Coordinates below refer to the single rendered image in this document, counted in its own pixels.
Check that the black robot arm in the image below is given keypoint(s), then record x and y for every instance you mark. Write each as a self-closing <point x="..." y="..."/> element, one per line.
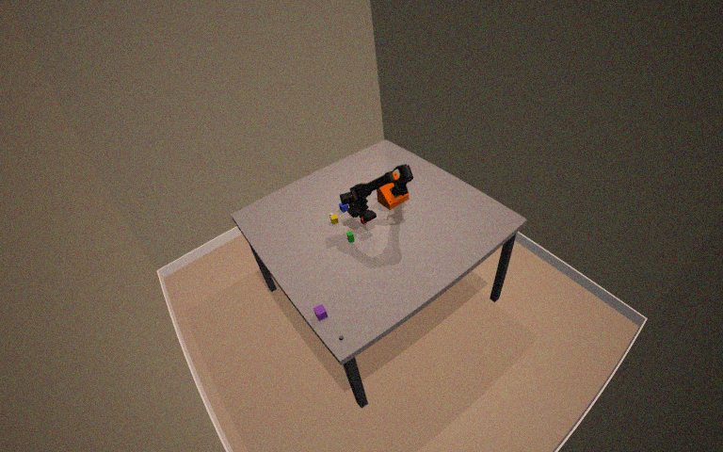
<point x="359" y="192"/>

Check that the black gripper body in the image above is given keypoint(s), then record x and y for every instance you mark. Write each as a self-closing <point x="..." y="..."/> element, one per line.
<point x="367" y="214"/>

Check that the purple cube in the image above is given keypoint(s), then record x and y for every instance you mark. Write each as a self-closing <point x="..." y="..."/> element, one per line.
<point x="320" y="312"/>

